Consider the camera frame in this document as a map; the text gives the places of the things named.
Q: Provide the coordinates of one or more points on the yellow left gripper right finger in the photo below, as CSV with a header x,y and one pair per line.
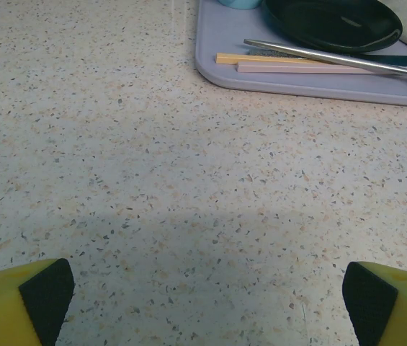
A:
x,y
405,310

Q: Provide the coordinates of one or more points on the lavender serving tray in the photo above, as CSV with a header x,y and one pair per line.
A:
x,y
297,86

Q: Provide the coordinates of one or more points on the teal table knife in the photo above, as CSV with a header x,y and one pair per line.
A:
x,y
405,60

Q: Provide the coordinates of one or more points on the silver metal fork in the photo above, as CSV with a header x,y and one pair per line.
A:
x,y
333,58

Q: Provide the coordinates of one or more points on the pink chopstick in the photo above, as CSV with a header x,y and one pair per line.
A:
x,y
297,67

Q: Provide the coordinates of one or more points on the black round plate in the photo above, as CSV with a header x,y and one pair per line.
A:
x,y
333,25

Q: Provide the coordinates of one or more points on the yellow chopstick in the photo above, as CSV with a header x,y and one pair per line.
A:
x,y
246,58

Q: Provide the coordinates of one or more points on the light blue mug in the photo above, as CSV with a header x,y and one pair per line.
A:
x,y
239,3

